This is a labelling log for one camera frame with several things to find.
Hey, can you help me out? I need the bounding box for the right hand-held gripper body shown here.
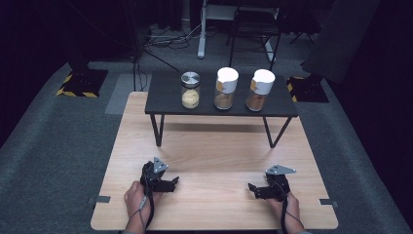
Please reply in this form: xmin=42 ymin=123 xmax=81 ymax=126
xmin=264 ymin=164 xmax=297 ymax=201

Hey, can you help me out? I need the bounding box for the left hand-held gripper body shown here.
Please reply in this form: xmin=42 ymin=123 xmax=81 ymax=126
xmin=139 ymin=156 xmax=169 ymax=193

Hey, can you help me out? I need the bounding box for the black raised shelf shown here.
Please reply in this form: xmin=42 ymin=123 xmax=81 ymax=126
xmin=144 ymin=70 xmax=299 ymax=149

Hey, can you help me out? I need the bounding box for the silver-lid glass jar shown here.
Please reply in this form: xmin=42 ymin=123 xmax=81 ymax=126
xmin=179 ymin=70 xmax=202 ymax=110

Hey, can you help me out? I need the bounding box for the white-lid glass jar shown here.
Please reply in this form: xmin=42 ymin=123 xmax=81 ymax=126
xmin=244 ymin=68 xmax=277 ymax=113
xmin=212 ymin=66 xmax=240 ymax=111

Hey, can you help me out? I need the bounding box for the person's right hand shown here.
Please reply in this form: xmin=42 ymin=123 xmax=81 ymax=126
xmin=266 ymin=191 xmax=302 ymax=226

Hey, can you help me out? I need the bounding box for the person's left hand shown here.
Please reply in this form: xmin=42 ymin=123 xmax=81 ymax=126
xmin=123 ymin=180 xmax=164 ymax=223

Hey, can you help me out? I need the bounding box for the grey tape marker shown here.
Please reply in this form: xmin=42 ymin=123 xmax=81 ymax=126
xmin=319 ymin=198 xmax=339 ymax=209
xmin=87 ymin=195 xmax=112 ymax=206

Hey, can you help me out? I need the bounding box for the hazard-striped black stand base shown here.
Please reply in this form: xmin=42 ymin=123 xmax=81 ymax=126
xmin=55 ymin=68 xmax=109 ymax=98
xmin=285 ymin=75 xmax=330 ymax=104

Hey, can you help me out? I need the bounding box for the black stand pole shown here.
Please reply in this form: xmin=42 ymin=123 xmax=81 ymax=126
xmin=122 ymin=0 xmax=145 ymax=93

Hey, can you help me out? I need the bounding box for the dark grey panel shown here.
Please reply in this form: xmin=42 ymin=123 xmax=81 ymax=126
xmin=300 ymin=0 xmax=382 ymax=85

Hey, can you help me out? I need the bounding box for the black metal chair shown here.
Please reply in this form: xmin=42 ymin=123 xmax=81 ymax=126
xmin=225 ymin=0 xmax=283 ymax=73

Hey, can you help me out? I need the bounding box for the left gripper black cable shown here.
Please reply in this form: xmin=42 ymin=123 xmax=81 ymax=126
xmin=141 ymin=162 xmax=156 ymax=230

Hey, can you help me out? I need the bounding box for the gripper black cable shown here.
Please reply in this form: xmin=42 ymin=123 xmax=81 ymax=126
xmin=274 ymin=179 xmax=291 ymax=234
xmin=141 ymin=162 xmax=156 ymax=230

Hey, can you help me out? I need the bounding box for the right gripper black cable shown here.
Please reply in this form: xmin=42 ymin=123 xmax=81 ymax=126
xmin=274 ymin=179 xmax=291 ymax=234

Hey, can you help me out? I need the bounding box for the thin grey cable with plug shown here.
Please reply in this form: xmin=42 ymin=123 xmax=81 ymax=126
xmin=125 ymin=194 xmax=148 ymax=232

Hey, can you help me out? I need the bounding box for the bundle of floor cables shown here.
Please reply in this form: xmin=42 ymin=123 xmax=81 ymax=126
xmin=142 ymin=22 xmax=203 ymax=51

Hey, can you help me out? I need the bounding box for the white desk frame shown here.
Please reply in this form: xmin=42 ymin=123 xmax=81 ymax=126
xmin=197 ymin=0 xmax=281 ymax=63

